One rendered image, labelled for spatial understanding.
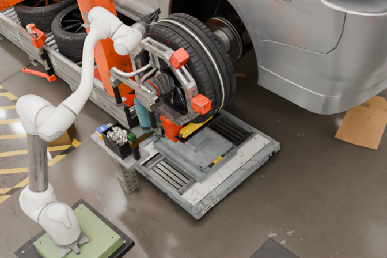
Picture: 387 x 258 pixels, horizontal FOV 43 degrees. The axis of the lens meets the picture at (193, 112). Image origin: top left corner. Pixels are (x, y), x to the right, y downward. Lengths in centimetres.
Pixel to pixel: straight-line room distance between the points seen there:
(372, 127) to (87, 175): 213
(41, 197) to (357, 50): 180
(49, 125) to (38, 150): 27
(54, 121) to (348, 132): 223
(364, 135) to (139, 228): 174
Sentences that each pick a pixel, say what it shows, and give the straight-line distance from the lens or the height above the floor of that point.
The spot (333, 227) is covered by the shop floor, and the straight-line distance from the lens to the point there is 328.
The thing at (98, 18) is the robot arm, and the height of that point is 143.
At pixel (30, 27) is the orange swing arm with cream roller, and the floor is 50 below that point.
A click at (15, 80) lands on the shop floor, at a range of 496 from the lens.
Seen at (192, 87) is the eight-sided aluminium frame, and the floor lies 96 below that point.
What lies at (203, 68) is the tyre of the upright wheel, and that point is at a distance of 275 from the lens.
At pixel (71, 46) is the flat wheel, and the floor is 42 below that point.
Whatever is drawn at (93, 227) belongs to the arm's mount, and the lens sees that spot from 296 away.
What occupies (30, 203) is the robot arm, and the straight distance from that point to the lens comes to 285.
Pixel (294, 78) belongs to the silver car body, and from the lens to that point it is 279.
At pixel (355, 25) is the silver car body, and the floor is 135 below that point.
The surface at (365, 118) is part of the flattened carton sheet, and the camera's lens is 395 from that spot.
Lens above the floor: 267
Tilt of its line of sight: 42 degrees down
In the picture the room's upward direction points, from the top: 9 degrees counter-clockwise
